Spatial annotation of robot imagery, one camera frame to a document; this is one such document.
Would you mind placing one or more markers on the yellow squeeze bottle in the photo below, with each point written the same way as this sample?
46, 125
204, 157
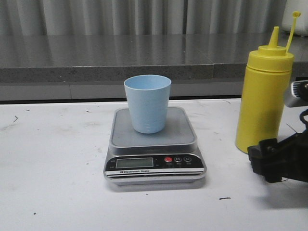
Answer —
267, 76

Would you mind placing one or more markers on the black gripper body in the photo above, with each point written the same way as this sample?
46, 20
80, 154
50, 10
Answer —
285, 159

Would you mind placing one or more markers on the silver digital kitchen scale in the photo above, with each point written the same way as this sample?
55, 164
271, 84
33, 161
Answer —
164, 160

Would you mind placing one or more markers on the grey stone counter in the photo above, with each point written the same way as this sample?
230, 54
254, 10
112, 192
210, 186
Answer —
93, 68

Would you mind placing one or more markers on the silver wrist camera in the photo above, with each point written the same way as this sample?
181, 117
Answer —
296, 95

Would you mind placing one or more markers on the light blue plastic cup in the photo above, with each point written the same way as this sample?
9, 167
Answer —
148, 97

